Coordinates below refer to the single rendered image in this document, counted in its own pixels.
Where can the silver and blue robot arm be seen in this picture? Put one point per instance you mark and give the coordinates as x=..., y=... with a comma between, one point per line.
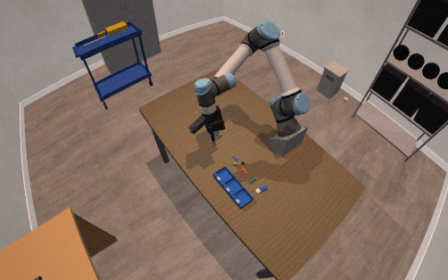
x=284, y=107

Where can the blue rack of bins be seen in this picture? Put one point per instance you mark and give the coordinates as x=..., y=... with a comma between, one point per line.
x=232, y=187

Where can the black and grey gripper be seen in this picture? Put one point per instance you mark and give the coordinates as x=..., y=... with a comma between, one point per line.
x=214, y=125

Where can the white and blue eraser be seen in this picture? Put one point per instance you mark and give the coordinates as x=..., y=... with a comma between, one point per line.
x=261, y=189

